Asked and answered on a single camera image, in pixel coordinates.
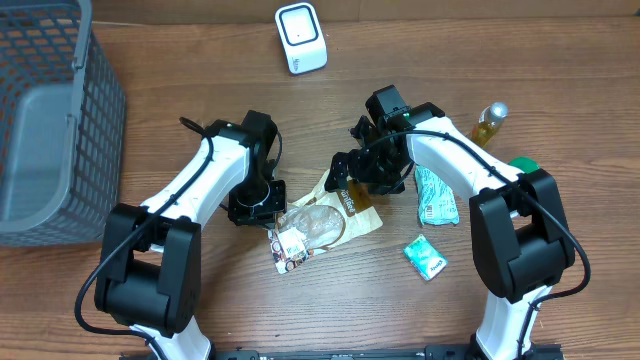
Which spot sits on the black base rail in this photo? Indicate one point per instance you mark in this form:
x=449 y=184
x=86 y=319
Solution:
x=432 y=352

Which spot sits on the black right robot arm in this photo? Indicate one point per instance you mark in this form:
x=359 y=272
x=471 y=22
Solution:
x=518 y=226

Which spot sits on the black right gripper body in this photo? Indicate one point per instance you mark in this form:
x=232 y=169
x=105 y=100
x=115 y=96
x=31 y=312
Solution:
x=353 y=163

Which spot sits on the green white tissue cup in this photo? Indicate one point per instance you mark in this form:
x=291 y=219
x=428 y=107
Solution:
x=525 y=164

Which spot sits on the small printed snack bag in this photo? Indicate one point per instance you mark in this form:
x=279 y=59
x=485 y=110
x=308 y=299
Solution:
x=289 y=249

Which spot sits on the grey plastic mesh basket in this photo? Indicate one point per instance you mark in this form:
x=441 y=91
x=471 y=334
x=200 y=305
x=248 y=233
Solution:
x=63 y=117

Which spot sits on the green Kleenex tissue pack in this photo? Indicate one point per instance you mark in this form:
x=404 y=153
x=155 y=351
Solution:
x=425 y=258

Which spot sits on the yellow bottle silver cap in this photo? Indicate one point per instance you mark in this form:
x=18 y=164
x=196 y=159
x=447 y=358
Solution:
x=489 y=123

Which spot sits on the brown cookie pouch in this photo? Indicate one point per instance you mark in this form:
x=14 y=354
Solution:
x=323 y=220

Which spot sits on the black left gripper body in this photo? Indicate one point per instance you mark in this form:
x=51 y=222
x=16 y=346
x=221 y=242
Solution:
x=253 y=203

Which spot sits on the teal snack packet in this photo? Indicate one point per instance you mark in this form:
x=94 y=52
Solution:
x=437 y=205

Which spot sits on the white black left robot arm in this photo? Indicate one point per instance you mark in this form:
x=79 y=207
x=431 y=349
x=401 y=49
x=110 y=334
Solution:
x=149 y=276

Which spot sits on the white barcode scanner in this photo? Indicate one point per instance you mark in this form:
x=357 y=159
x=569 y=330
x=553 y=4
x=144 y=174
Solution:
x=301 y=37

